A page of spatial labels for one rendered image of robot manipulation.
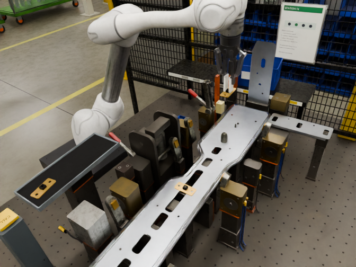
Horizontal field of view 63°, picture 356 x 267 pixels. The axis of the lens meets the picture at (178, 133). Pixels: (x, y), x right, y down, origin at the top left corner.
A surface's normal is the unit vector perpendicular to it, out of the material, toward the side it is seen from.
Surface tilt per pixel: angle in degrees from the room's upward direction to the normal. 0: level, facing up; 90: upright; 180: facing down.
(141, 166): 0
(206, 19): 89
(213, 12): 92
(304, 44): 90
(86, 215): 0
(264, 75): 90
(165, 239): 0
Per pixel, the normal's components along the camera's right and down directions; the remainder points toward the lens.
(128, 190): -0.07, -0.79
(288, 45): -0.55, 0.54
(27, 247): 0.83, 0.29
